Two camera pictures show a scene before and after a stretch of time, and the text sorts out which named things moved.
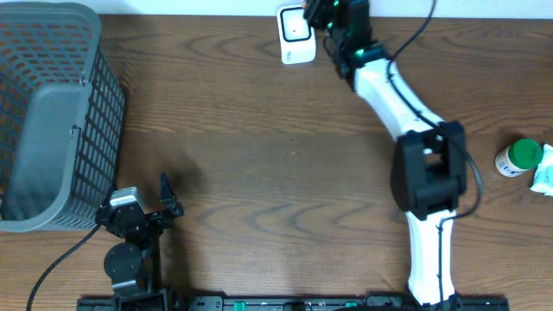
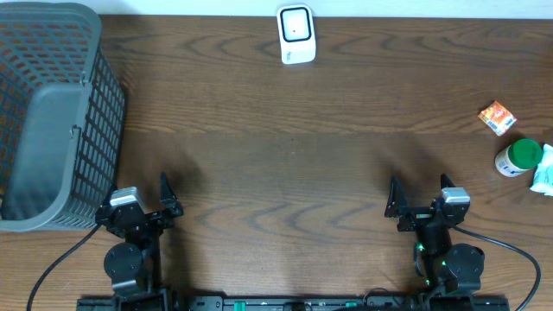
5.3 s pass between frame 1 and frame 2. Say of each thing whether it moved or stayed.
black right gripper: moved
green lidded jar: stayed
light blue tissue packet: stayed
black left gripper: stayed
